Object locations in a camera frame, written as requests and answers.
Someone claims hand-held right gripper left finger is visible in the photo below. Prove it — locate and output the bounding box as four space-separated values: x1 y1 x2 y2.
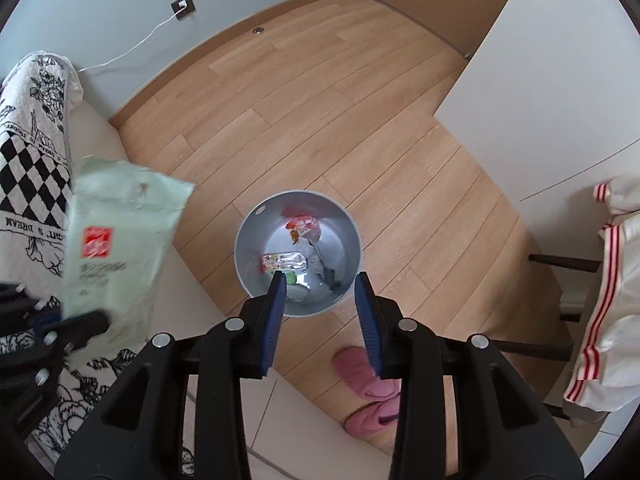
54 271 289 480

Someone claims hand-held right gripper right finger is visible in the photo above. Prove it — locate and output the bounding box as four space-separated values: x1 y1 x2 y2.
353 271 584 480

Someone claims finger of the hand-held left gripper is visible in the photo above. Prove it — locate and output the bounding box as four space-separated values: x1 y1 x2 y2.
0 282 65 322
31 309 112 356

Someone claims grey wrapper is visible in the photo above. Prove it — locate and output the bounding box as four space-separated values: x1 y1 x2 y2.
322 266 345 294

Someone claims white tissue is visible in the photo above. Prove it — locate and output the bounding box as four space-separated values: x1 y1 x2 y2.
297 237 327 287

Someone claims silver metal trash bin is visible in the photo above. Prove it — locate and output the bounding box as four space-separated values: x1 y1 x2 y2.
233 188 362 319

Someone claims green wet wipe packet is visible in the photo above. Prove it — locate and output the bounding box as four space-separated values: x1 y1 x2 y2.
61 157 197 352

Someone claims red candy wrapper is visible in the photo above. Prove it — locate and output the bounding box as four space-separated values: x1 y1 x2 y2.
281 209 324 244

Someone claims pink slipper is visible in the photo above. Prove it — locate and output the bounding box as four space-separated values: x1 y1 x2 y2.
343 399 402 439
333 346 402 402

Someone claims black legged chair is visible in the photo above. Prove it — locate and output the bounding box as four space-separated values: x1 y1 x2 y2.
492 254 640 429

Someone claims white red striped cloth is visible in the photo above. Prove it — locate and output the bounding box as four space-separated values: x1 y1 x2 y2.
562 174 640 413

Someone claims white wardrobe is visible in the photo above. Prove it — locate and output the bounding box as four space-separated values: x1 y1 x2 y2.
432 0 640 262

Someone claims white charging cable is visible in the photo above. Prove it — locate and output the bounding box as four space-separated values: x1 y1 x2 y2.
77 5 187 73

